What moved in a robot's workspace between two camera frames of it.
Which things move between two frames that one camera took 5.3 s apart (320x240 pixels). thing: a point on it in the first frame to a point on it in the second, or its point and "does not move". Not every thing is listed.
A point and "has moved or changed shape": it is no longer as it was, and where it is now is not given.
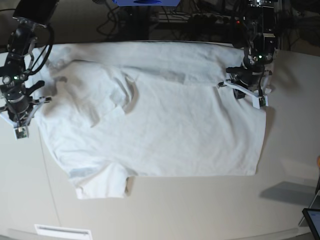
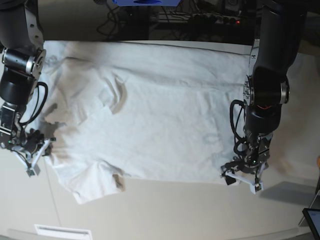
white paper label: [51, 232] does not move
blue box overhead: [147, 3] does not move
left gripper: [19, 108] to [29, 141]
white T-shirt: [115, 110] has moved or changed shape
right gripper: [252, 79] to [254, 163]
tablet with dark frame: [312, 217] does not move
